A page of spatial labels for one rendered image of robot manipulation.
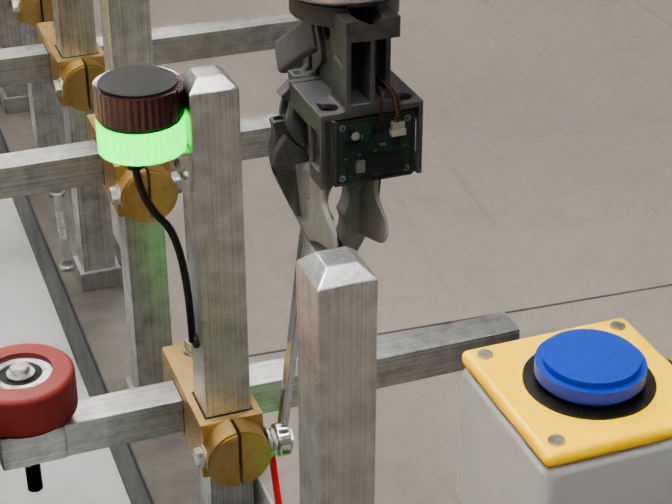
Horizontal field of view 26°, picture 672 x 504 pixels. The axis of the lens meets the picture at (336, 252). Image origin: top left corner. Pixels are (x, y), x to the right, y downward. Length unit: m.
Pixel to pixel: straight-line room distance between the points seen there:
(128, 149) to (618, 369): 0.52
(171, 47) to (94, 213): 0.19
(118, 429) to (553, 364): 0.66
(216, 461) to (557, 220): 2.20
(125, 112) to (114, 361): 0.56
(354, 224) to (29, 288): 0.81
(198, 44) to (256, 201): 1.73
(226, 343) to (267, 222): 2.12
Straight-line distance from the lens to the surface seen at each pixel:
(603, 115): 3.75
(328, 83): 0.95
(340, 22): 0.90
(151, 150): 0.97
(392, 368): 1.20
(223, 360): 1.08
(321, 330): 0.78
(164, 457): 1.35
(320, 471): 0.83
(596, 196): 3.35
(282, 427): 1.11
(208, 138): 0.99
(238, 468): 1.11
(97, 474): 1.47
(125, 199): 1.25
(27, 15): 1.71
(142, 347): 1.36
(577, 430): 0.51
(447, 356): 1.21
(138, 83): 0.98
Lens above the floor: 1.52
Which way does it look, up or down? 30 degrees down
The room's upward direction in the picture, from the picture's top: straight up
